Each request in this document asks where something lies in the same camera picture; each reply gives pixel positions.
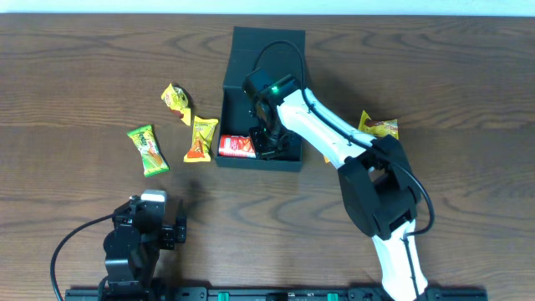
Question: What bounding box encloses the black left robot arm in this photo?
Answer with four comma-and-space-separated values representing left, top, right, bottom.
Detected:
97, 196, 187, 301

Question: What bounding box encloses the red Pringles can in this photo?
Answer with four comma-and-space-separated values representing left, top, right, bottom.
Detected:
218, 135, 256, 158

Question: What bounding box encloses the yellow orange snack packet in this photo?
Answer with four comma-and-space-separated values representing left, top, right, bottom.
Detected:
183, 116, 218, 163

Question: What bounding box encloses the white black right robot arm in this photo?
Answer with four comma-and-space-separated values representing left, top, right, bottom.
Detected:
242, 69, 430, 300

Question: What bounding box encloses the dark green open box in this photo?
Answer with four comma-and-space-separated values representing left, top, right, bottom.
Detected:
215, 27, 306, 172

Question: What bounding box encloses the yellow crumpled snack packet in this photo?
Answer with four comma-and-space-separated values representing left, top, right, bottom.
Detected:
160, 84, 191, 126

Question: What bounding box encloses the green snack packet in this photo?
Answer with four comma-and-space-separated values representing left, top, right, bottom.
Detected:
127, 125, 170, 177

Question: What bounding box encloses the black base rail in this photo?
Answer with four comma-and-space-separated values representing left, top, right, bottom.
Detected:
64, 285, 488, 301

